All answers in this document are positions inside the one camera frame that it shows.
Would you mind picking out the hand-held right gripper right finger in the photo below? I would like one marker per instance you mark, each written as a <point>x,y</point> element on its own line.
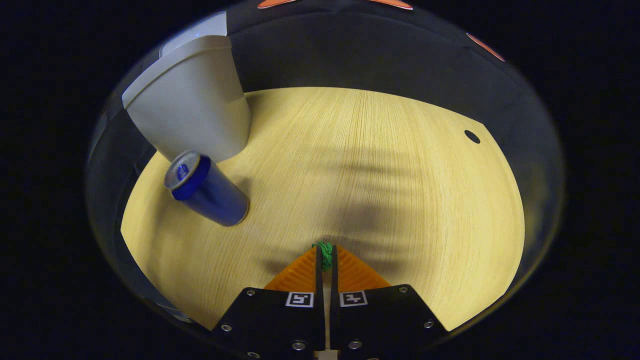
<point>334,300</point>

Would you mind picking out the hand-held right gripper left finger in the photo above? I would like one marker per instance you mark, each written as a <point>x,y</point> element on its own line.
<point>320,300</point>

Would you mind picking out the green paper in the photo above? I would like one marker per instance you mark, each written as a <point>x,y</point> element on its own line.
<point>326,255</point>

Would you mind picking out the blue pop can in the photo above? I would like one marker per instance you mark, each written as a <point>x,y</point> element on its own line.
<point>215,197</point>

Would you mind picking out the white desktop garbage bin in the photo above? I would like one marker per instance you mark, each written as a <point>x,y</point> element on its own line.
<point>195,105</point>

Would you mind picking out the wooden desktop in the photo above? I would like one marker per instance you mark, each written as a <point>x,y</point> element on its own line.
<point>375,175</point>

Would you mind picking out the black backdrop cloth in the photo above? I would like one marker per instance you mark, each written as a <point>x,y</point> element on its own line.
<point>350,50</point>

